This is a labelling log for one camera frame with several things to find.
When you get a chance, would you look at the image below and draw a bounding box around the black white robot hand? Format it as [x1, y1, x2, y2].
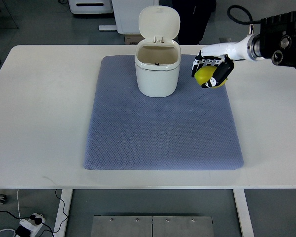
[191, 34, 263, 80]

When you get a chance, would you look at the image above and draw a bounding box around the yellow lemon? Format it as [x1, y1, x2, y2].
[194, 66, 228, 88]

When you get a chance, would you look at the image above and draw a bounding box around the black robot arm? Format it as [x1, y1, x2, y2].
[227, 5, 296, 69]

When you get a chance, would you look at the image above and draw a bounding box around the white trash bin open lid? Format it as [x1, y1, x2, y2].
[135, 5, 181, 97]

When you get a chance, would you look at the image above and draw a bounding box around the person in dark trousers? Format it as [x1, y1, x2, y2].
[172, 0, 217, 45]

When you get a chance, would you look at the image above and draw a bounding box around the blue textured mat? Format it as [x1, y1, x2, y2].
[84, 55, 244, 170]

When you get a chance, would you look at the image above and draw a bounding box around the cardboard box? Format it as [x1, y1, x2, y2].
[124, 35, 144, 45]

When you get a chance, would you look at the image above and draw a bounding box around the white cabinet base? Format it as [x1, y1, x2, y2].
[98, 0, 159, 35]

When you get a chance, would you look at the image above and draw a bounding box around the white appliance with slot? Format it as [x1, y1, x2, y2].
[68, 0, 113, 14]

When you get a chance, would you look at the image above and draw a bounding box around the white right table leg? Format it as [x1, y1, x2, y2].
[233, 189, 254, 237]

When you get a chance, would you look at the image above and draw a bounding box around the grey metal floor plate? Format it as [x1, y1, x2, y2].
[91, 216, 214, 237]

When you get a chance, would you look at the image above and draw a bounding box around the white power strip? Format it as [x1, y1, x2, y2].
[19, 213, 46, 237]

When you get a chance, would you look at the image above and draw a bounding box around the black power cable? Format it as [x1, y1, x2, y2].
[0, 189, 69, 237]

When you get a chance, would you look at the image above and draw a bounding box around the white power cable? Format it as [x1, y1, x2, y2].
[0, 189, 22, 237]

